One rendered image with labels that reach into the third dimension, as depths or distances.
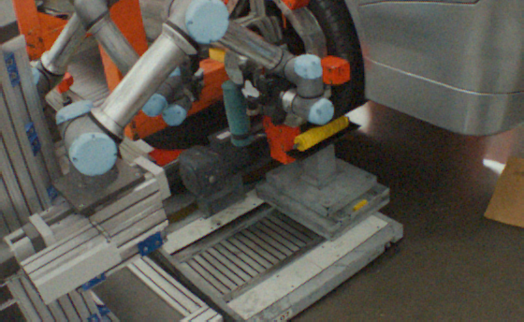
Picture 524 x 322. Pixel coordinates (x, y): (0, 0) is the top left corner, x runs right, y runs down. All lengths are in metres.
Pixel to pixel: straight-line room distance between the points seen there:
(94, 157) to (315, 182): 1.30
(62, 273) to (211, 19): 0.74
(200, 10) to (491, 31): 0.77
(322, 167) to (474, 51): 1.09
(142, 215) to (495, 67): 1.10
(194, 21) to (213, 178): 1.20
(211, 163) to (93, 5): 1.00
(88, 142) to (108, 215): 0.32
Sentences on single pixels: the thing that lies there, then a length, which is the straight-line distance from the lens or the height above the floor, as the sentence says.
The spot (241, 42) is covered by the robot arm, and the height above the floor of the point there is 1.07.
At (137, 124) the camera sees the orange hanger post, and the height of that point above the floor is 0.60.
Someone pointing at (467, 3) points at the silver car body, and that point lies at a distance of 1.54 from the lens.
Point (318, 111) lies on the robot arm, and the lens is 1.61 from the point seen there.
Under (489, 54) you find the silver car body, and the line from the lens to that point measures 1.56.
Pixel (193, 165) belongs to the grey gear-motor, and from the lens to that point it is 2.39.
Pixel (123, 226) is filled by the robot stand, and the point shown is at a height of 0.67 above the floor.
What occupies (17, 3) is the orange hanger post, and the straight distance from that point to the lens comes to 4.08.
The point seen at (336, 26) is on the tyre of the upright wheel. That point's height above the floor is 0.99.
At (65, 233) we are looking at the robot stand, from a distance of 1.55.
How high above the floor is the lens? 1.58
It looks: 29 degrees down
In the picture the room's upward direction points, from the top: 9 degrees counter-clockwise
